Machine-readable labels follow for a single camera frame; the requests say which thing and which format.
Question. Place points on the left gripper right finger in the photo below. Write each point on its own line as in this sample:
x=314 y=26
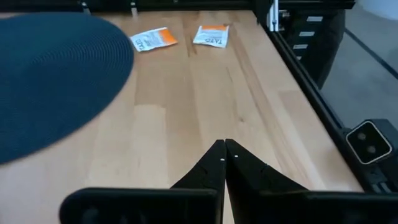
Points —
x=295 y=208

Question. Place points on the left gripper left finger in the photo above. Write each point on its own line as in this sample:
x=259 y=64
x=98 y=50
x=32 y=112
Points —
x=155 y=207

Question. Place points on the white orange Tazo tea bag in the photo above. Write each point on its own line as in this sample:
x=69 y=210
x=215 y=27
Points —
x=212 y=35
x=154 y=39

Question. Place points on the dark round mat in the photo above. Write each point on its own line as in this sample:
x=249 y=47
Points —
x=56 y=77

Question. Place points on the black cabinet white labels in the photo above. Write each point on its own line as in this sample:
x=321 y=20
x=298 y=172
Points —
x=323 y=46

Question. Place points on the black silver depth camera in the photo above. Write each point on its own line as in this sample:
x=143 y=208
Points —
x=368 y=142

